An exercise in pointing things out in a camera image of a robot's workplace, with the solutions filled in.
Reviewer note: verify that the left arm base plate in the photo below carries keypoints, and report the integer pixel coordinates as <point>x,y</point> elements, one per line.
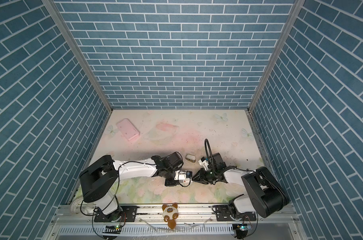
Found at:
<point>121,215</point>

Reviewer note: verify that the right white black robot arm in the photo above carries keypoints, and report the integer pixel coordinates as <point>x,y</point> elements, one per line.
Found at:
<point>264,195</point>

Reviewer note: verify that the aluminium front rail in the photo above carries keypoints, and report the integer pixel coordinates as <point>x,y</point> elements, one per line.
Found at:
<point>188,213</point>

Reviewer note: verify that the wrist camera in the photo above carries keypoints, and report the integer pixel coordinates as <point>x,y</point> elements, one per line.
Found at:
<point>204,163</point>
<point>184,177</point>

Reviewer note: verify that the beige mini stapler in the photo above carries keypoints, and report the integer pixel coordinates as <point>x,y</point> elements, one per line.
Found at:
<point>190,158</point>

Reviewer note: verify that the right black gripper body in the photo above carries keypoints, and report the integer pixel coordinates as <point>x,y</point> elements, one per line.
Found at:
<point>207,176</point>

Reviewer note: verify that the pink rectangular case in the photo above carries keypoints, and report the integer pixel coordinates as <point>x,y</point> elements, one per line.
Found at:
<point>128,130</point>

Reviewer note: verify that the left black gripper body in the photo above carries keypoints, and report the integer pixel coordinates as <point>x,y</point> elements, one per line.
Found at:
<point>170,176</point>

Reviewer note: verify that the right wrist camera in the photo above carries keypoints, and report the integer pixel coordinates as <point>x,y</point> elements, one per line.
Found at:
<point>204,163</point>

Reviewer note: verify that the panda plush toy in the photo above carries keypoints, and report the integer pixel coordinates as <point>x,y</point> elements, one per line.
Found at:
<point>170,214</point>

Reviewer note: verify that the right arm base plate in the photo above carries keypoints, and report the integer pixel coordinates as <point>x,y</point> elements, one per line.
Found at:
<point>226,213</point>

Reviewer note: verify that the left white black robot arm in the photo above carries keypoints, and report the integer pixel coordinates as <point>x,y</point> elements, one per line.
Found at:
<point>98,178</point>

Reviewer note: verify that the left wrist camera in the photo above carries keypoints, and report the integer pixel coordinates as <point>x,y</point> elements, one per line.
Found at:
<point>184,177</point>

